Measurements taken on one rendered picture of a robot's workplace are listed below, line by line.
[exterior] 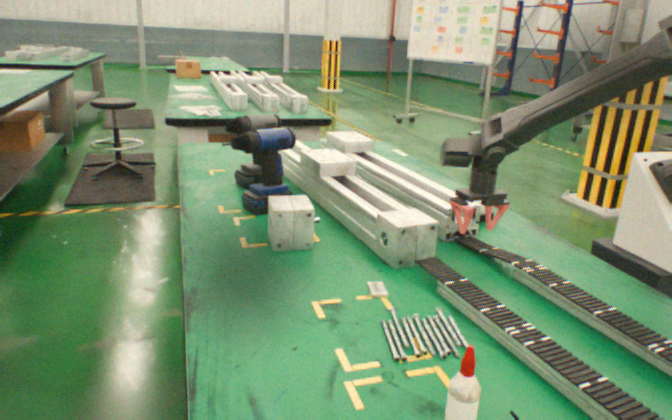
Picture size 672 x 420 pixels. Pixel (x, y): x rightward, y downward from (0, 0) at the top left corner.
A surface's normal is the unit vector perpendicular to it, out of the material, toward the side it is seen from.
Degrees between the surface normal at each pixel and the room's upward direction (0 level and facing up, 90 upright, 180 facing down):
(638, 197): 90
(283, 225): 90
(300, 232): 90
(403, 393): 0
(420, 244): 90
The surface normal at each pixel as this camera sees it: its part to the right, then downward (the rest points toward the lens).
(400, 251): 0.41, 0.30
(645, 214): -0.95, 0.04
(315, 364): 0.05, -0.95
